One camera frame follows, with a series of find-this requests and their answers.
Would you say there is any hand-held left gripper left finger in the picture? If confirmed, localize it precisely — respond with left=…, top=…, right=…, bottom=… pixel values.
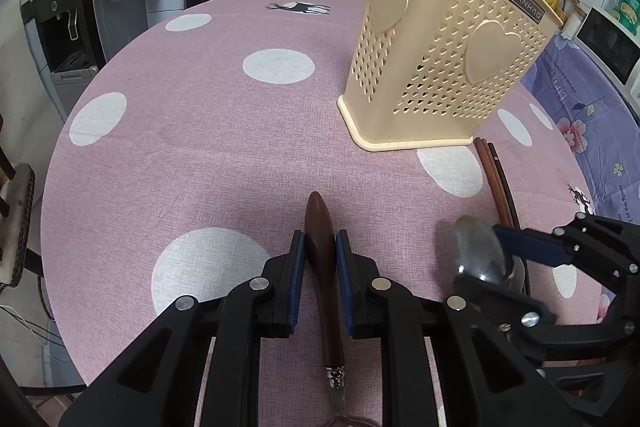
left=60, top=229, right=307, bottom=427

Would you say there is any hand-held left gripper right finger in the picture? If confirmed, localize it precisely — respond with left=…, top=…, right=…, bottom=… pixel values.
left=335, top=229, right=588, bottom=427

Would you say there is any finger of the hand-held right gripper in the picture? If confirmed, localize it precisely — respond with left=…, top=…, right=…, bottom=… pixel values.
left=495, top=214, right=640, bottom=293
left=452, top=276, right=623, bottom=362

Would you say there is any wooden-handled metal spoon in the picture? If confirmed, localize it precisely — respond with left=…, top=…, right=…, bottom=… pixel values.
left=304, top=191, right=381, bottom=427

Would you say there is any bundle of dark chopsticks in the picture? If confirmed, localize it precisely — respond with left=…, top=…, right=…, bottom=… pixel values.
left=472, top=137, right=523, bottom=230

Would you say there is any cream perforated utensil holder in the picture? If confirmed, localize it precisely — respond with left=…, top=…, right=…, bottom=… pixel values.
left=336, top=0, right=563, bottom=152

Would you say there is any purple floral cloth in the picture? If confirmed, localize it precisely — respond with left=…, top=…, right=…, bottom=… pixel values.
left=520, top=29, right=640, bottom=228

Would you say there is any pink polka-dot tablecloth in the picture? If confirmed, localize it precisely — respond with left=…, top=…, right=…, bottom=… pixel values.
left=40, top=0, right=601, bottom=427

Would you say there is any white microwave oven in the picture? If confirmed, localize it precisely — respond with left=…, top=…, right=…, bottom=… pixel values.
left=575, top=4, right=640, bottom=88

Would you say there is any stack of green containers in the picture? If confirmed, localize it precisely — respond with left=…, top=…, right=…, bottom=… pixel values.
left=612, top=0, right=640, bottom=34

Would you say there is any chair with beige cushion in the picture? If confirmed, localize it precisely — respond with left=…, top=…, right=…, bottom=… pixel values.
left=0, top=117, right=43, bottom=298

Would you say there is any water dispenser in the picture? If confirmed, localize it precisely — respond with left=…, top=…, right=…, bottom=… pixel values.
left=27, top=0, right=147, bottom=118

